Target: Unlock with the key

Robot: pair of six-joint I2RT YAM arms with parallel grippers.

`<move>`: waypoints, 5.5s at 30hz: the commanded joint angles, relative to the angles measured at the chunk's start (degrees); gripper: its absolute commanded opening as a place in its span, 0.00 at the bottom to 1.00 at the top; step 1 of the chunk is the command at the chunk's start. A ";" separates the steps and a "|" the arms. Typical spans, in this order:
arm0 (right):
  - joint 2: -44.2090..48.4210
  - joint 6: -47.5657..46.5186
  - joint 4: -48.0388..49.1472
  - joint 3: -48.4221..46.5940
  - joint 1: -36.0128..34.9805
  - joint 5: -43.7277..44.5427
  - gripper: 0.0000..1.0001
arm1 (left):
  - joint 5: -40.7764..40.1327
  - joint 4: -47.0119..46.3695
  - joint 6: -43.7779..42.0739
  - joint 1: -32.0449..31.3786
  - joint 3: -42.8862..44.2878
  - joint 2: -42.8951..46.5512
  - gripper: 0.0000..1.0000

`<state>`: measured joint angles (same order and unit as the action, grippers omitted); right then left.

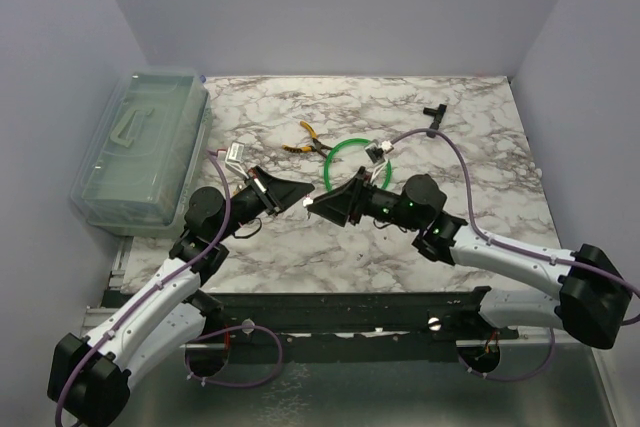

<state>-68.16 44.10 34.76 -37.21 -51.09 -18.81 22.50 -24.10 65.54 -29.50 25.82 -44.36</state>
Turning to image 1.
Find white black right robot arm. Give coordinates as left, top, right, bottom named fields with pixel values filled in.
left=303, top=170, right=632, bottom=350

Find clear plastic storage box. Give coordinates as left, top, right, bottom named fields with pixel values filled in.
left=71, top=67, right=212, bottom=238

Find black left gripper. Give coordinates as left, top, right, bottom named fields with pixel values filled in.
left=215, top=166, right=314, bottom=242

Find black T-shaped tool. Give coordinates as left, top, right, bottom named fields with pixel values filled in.
left=423, top=104, right=447, bottom=138

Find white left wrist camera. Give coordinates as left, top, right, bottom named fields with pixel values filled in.
left=223, top=142, right=249, bottom=179

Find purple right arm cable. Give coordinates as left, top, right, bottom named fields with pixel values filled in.
left=384, top=127, right=640, bottom=382

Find aluminium rail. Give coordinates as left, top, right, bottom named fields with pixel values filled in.
left=82, top=301, right=611, bottom=348

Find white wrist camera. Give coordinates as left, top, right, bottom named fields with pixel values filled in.
left=364, top=140, right=394, bottom=182
left=223, top=142, right=249, bottom=179

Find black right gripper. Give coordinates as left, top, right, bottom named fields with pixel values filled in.
left=309, top=167, right=422, bottom=232

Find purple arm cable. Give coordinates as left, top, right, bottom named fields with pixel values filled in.
left=384, top=127, right=640, bottom=382
left=54, top=147, right=285, bottom=426

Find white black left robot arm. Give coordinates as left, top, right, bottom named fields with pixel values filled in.
left=47, top=166, right=314, bottom=426

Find green cable lock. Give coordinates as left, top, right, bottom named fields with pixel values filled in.
left=323, top=138, right=392, bottom=192

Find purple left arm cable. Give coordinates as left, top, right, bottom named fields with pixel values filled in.
left=54, top=147, right=285, bottom=426

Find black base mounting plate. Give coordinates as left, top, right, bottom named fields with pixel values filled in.
left=189, top=287, right=518, bottom=364

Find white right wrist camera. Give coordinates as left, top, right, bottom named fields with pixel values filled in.
left=364, top=140, right=394, bottom=182

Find yellow handled pliers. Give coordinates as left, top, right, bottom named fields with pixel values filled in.
left=281, top=121, right=333, bottom=160

